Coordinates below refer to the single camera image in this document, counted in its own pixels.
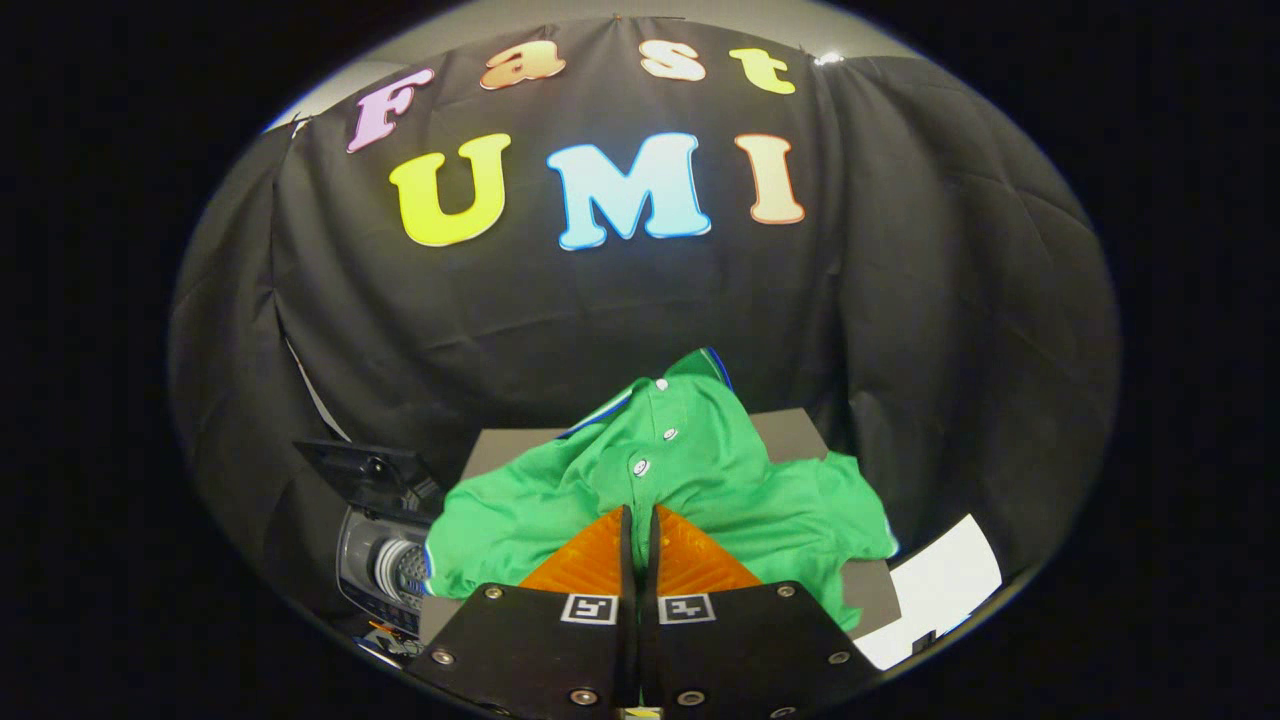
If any grey cabinet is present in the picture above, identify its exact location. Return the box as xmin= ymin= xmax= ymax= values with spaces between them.
xmin=418 ymin=408 xmax=903 ymax=646

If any dark washing machine lid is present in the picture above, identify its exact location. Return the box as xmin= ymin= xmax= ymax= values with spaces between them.
xmin=293 ymin=437 xmax=441 ymax=521

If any grey washing machine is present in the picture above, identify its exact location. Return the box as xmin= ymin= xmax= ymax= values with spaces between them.
xmin=335 ymin=480 xmax=446 ymax=641

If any white flat board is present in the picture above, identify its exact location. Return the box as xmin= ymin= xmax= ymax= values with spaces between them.
xmin=855 ymin=513 xmax=1004 ymax=671

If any black backdrop cloth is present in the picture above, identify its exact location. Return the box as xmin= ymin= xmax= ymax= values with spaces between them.
xmin=168 ymin=15 xmax=1121 ymax=621

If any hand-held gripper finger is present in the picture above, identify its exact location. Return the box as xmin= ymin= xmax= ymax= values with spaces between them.
xmin=640 ymin=505 xmax=886 ymax=720
xmin=405 ymin=505 xmax=641 ymax=720

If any green polo shirt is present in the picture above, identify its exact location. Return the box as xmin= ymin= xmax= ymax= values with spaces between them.
xmin=425 ymin=347 xmax=899 ymax=633

